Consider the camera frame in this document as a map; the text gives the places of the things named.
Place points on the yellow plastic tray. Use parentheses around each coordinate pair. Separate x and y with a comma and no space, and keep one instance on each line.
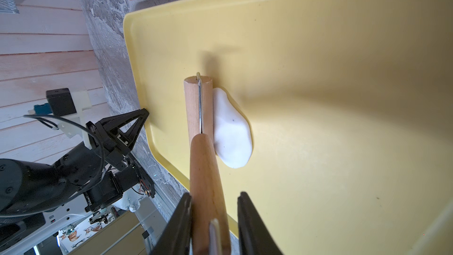
(350,104)

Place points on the wooden dough roller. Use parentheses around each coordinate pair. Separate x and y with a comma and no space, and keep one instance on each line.
(210,230)

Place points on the white dough piece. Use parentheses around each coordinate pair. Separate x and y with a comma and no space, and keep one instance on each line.
(232,134)

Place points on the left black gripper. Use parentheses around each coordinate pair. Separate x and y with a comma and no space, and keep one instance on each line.
(103,172)

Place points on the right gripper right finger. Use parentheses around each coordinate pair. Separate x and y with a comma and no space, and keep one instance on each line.
(254,237)

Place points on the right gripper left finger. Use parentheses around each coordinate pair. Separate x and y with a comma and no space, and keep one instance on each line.
(176,238)

